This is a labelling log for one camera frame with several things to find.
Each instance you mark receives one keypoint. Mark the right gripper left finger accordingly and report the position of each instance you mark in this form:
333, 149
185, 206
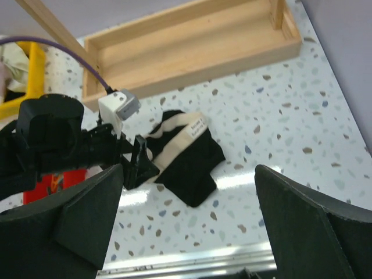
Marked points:
64, 235

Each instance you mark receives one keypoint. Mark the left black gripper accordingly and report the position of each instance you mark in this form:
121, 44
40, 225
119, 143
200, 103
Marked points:
101, 147

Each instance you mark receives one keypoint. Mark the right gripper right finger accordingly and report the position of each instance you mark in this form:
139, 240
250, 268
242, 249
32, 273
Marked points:
312, 235

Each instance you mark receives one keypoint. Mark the black underwear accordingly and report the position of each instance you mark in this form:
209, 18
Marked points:
182, 148

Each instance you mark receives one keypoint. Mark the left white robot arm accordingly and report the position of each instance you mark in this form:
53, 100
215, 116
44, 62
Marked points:
47, 138

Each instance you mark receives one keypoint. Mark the red plastic bin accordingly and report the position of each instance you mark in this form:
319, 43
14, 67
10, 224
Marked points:
53, 183

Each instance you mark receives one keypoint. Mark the wooden rack base tray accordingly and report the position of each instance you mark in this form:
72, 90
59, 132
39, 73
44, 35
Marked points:
194, 42

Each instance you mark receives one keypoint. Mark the yellow plastic tray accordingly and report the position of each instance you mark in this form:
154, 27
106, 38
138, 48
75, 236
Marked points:
35, 83

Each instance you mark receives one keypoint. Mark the pale green cloth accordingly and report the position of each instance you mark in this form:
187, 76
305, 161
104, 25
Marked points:
17, 63

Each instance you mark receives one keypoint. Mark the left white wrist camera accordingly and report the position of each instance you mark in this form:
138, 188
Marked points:
117, 107

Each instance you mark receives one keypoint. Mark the left wooden rack post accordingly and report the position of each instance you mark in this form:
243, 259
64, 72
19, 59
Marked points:
49, 22

